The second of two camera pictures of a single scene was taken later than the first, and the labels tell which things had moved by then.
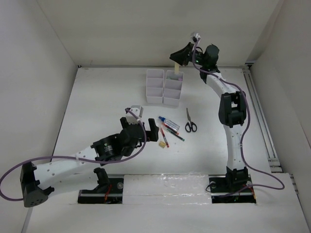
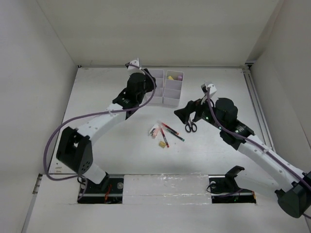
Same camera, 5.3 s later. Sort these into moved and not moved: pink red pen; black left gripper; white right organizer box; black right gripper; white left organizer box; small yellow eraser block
Moved: black left gripper; black right gripper
Not moved: pink red pen; white right organizer box; small yellow eraser block; white left organizer box
